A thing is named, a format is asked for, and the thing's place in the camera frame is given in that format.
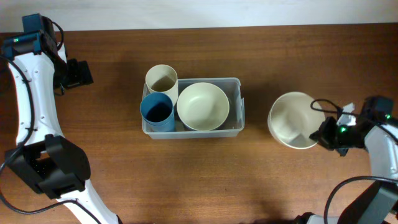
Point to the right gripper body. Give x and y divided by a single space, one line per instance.
339 137

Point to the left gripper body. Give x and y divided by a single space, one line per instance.
76 74

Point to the cream bowl front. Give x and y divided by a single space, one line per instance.
291 120

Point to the cream bowl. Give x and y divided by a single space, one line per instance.
203 106
291 120

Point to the cream cup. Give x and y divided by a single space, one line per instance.
163 78

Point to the blue cup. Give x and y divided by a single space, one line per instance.
157 109

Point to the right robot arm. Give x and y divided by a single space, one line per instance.
375 130

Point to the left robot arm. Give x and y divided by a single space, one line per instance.
43 158

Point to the clear plastic storage container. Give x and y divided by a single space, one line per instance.
230 128

